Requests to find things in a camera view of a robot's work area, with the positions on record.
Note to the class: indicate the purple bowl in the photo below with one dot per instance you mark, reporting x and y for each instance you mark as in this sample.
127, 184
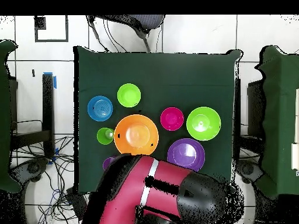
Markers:
186, 154

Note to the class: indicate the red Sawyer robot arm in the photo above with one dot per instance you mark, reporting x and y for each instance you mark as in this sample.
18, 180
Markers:
126, 193

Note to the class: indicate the large orange bowl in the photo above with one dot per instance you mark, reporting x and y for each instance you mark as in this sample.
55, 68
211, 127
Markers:
136, 135

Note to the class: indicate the pink bowl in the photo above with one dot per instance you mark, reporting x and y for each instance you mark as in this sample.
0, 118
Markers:
172, 118

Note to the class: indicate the small green bowl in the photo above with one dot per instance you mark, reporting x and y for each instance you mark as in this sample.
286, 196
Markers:
129, 95

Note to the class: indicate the green cup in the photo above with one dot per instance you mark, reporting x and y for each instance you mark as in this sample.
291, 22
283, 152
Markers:
104, 137

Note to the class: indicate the dark green tablecloth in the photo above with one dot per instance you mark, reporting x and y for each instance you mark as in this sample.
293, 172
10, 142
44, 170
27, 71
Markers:
163, 74

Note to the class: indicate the blue bowl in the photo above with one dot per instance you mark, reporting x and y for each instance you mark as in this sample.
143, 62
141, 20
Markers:
100, 108

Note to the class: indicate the large green bowl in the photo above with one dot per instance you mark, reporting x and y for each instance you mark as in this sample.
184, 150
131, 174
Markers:
203, 123

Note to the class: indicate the purple cup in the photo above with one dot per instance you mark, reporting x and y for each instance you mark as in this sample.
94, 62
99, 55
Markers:
107, 162

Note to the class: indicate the grey office chair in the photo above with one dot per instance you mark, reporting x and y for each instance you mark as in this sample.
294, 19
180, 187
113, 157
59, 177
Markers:
149, 21

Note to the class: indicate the black chair base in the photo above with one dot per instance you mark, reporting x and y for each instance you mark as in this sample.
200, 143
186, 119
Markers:
247, 169
32, 168

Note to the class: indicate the dark green cloth covered table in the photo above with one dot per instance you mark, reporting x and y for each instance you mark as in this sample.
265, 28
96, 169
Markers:
280, 116
4, 116

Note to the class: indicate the black stand frame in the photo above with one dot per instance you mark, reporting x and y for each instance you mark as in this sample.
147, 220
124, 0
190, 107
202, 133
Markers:
255, 105
48, 105

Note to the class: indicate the grey square floor frame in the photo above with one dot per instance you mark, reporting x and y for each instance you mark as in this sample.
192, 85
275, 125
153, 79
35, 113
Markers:
40, 23

